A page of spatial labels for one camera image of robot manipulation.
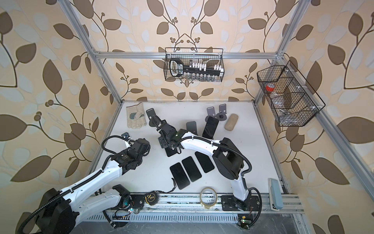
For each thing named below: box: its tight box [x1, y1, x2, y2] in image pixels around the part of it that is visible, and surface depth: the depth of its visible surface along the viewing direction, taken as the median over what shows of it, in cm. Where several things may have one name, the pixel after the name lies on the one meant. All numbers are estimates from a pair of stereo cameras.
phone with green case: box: [181, 156, 203, 183], surface depth 87 cm
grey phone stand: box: [205, 106, 216, 123], surface depth 107 cm
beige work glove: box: [126, 102, 147, 130], surface depth 113 cm
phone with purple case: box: [169, 162, 191, 190], surface depth 84 cm
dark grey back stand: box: [145, 108, 165, 134], surface depth 104 cm
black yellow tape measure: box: [144, 190, 159, 206], surface depth 75 cm
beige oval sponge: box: [224, 113, 239, 132], surface depth 107 cm
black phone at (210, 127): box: [202, 116, 220, 140], surface depth 93 cm
